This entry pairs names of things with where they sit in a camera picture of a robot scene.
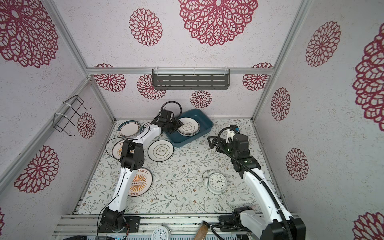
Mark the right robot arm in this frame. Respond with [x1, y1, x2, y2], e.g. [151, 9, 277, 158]
[208, 134, 306, 240]

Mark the plain green-rim plate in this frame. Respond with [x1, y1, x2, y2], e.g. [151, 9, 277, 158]
[118, 120, 142, 137]

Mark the green Hao Wei plate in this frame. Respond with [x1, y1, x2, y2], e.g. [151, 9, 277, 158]
[140, 122, 151, 134]

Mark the white flower-pattern plate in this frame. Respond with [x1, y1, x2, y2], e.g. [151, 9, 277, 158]
[178, 118, 200, 136]
[148, 140, 175, 162]

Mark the grey wall shelf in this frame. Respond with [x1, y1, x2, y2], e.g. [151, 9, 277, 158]
[152, 69, 231, 90]

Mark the teal plastic bin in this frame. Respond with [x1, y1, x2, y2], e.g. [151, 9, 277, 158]
[165, 109, 214, 148]

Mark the white alarm clock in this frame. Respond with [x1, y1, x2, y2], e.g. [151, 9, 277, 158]
[202, 170, 228, 195]

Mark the orange sunburst plate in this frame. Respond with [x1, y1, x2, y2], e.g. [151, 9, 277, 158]
[128, 168, 153, 197]
[112, 139, 125, 160]

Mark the black wire rack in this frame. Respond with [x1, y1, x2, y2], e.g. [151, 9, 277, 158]
[52, 95, 91, 137]

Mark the brown cork-top bottle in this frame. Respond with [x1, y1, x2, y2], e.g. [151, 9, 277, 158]
[193, 221, 211, 240]

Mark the orange sunburst plate far left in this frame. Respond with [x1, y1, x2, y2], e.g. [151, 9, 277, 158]
[112, 139, 125, 160]

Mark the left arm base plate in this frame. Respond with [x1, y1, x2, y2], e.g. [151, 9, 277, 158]
[97, 216, 141, 233]

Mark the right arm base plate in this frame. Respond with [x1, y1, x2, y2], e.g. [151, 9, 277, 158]
[218, 215, 242, 232]

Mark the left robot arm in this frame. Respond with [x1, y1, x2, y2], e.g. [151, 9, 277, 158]
[97, 110, 182, 233]

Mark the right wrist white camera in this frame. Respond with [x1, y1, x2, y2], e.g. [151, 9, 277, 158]
[226, 125, 240, 143]

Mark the orange sunburst plate front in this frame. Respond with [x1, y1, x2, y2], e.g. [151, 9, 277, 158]
[128, 168, 153, 197]

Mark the white clock at front edge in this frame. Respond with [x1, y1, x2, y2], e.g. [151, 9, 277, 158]
[151, 226, 171, 240]

